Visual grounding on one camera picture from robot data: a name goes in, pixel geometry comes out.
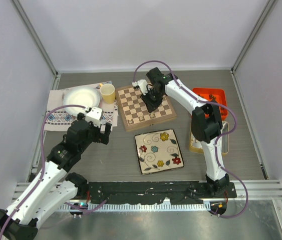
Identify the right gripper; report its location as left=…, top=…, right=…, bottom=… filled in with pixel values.
left=140, top=88, right=163, bottom=114

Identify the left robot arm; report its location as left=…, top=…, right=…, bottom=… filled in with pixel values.
left=0, top=107, right=111, bottom=240

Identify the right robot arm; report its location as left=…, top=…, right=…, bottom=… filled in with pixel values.
left=135, top=67, right=229, bottom=198

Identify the dark chess pieces pile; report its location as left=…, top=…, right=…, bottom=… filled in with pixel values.
left=198, top=92, right=227, bottom=117

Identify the wooden chessboard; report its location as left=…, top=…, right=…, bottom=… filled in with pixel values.
left=116, top=85, right=177, bottom=132

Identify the yellow mug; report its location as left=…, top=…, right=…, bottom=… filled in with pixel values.
left=100, top=83, right=116, bottom=104

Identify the white round bowl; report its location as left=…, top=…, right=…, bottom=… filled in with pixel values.
left=63, top=86, right=100, bottom=108

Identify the floral square plate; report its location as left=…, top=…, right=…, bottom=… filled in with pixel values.
left=134, top=129, right=184, bottom=175

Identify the patterned placemat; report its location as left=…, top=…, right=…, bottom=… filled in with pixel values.
left=45, top=87, right=118, bottom=132

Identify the gold metal tin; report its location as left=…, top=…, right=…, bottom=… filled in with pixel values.
left=188, top=121, right=229, bottom=156

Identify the orange plastic box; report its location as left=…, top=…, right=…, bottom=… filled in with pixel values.
left=190, top=87, right=228, bottom=120

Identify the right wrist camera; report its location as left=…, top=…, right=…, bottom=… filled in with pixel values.
left=132, top=79, right=148, bottom=95

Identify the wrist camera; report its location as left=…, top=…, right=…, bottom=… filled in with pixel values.
left=132, top=79, right=148, bottom=95
left=85, top=106, right=103, bottom=128

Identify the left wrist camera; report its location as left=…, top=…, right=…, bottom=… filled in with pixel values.
left=85, top=106, right=103, bottom=128

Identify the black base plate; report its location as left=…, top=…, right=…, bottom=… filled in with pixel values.
left=55, top=180, right=238, bottom=205

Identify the white slotted cable duct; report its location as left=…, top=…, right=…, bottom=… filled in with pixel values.
left=55, top=201, right=211, bottom=213

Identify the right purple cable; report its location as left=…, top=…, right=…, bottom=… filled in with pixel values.
left=133, top=59, right=249, bottom=218

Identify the purple cable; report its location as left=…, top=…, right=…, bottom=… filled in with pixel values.
left=133, top=59, right=249, bottom=218
left=0, top=104, right=91, bottom=240

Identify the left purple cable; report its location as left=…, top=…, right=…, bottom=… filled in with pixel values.
left=0, top=104, right=91, bottom=240

